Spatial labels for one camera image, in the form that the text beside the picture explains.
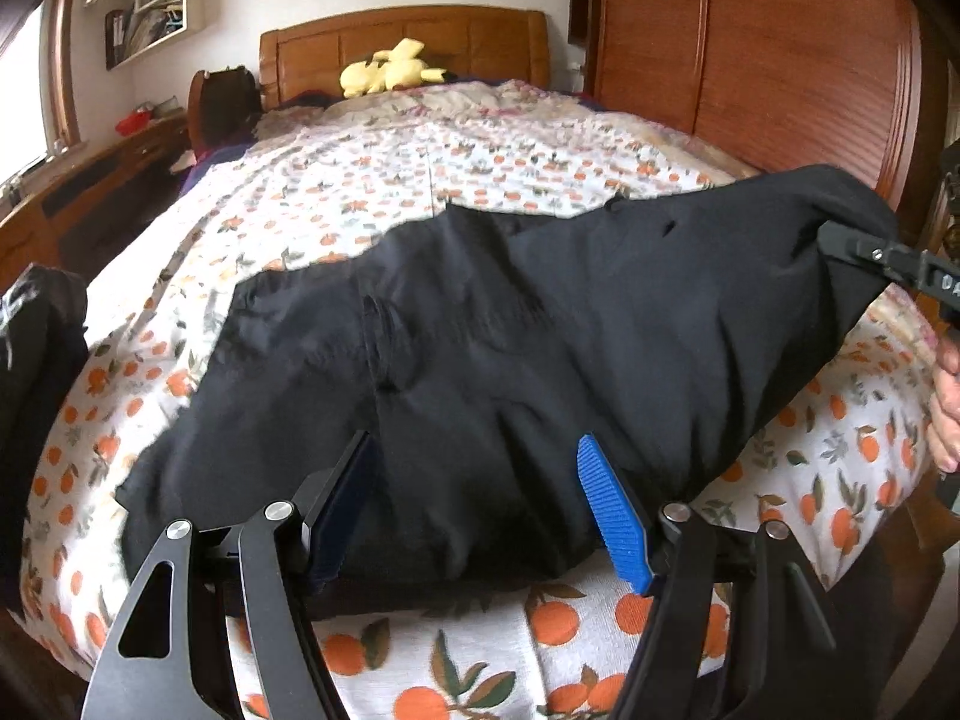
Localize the window with wooden frame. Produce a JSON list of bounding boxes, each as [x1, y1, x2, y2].
[[0, 0, 82, 188]]

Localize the wooden bed headboard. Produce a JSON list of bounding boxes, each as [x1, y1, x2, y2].
[[259, 6, 552, 112]]

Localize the black coat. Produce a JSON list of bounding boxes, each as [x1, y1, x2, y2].
[[112, 163, 902, 595]]

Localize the orange print bed sheet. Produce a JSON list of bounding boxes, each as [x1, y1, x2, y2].
[[19, 79, 947, 720]]

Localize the wooden louvered wardrobe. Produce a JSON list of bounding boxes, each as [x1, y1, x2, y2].
[[568, 0, 960, 245]]

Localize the floral quilt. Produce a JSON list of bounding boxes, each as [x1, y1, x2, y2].
[[319, 79, 605, 132]]

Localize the yellow plush toy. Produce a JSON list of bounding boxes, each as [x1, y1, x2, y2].
[[339, 37, 452, 98]]

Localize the wooden chair with dark cloth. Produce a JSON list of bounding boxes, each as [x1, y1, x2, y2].
[[186, 66, 263, 167]]

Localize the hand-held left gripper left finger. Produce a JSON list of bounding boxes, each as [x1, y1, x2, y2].
[[79, 431, 376, 720]]

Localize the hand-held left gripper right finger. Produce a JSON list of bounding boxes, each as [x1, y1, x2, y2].
[[576, 433, 841, 720]]

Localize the white wall shelf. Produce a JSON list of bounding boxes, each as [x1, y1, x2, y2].
[[81, 0, 206, 71]]

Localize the black folded jacket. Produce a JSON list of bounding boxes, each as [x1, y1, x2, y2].
[[0, 262, 92, 616]]

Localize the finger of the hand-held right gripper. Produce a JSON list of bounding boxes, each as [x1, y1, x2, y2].
[[816, 220, 960, 295]]

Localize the person's right hand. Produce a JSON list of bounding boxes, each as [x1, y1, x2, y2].
[[928, 336, 960, 475]]

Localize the long wooden desk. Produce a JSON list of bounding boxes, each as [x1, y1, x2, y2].
[[0, 109, 197, 293]]

